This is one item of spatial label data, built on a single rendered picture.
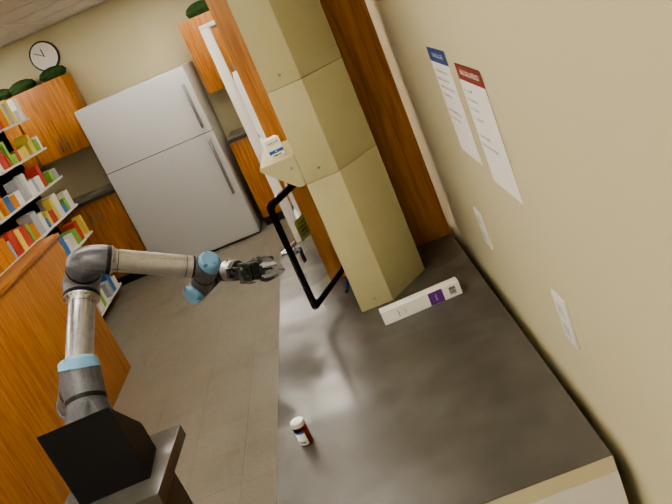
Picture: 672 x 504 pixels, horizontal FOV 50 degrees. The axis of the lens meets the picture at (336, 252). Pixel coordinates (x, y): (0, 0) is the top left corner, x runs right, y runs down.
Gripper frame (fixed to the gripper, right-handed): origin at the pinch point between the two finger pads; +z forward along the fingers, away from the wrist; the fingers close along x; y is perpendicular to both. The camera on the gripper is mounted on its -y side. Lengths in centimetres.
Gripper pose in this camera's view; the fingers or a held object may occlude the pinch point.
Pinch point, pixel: (282, 268)
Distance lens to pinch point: 244.1
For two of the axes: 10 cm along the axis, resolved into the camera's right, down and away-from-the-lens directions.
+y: -5.8, 2.3, -7.8
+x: -1.5, -9.7, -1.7
